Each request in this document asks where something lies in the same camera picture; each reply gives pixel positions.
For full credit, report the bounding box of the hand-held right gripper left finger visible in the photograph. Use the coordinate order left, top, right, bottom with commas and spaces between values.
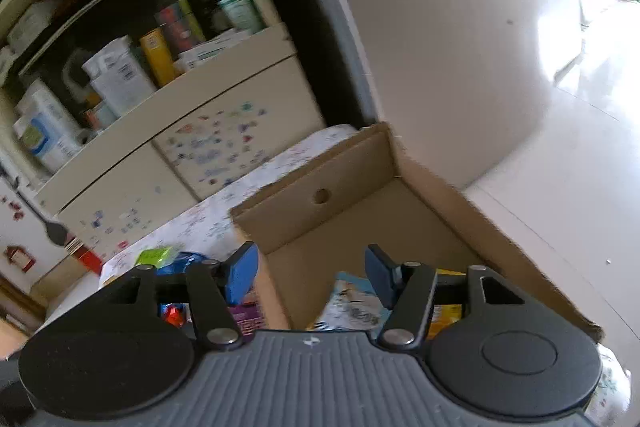
107, 242, 260, 350

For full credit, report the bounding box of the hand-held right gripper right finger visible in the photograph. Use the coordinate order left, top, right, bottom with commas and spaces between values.
365, 244, 538, 350

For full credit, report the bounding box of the blue foil snack packet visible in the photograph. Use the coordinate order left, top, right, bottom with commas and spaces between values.
162, 251, 206, 278

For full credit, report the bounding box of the brown cardboard box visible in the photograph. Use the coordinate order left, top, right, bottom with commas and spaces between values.
229, 122, 605, 343

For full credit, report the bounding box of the light blue snack packet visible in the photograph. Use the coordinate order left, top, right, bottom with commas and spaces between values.
310, 272, 396, 333

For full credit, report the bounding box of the purple snack packet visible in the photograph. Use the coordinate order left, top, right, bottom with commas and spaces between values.
227, 299, 266, 338

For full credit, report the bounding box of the orange yellow snack packet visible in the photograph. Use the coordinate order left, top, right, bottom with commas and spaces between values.
425, 269, 468, 340

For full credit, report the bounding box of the red snack packet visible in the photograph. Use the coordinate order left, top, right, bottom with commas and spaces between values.
159, 303, 191, 328

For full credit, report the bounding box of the green snack packet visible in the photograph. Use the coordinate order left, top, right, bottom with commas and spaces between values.
135, 246, 173, 269

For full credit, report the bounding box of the red box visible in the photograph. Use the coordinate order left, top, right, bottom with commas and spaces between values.
65, 234, 106, 278

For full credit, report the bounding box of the cream cabinet with stickers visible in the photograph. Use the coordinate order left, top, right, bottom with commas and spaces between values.
0, 0, 328, 260

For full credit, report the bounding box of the flat white box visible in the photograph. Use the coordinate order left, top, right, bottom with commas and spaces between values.
175, 29, 251, 72

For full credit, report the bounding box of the cream refrigerator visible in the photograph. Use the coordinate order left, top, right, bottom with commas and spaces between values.
277, 0, 588, 190

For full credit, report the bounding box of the white box with barcode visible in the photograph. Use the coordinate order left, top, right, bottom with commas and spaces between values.
81, 36, 158, 118

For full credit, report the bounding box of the yellow box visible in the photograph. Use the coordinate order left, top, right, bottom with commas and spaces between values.
139, 28, 177, 88

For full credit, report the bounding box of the white and blue carton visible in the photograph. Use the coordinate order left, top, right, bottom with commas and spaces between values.
12, 79, 83, 172

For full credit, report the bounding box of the colourful striped box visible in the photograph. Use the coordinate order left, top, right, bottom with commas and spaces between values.
155, 0, 206, 58

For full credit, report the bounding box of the clear plastic bag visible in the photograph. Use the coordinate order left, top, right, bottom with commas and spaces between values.
60, 49, 96, 102

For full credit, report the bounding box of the green and white canister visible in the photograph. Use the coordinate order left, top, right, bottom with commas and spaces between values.
217, 0, 265, 35

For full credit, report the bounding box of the small white box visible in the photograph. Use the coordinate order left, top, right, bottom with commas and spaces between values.
7, 0, 63, 52

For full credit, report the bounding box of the flower wall sticker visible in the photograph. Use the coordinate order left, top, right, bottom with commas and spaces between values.
0, 167, 71, 248

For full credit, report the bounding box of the red house wall sticker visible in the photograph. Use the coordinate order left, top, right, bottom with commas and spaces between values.
5, 245, 37, 271

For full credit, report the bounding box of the wooden door frame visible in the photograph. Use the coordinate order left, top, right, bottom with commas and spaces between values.
0, 277, 48, 338

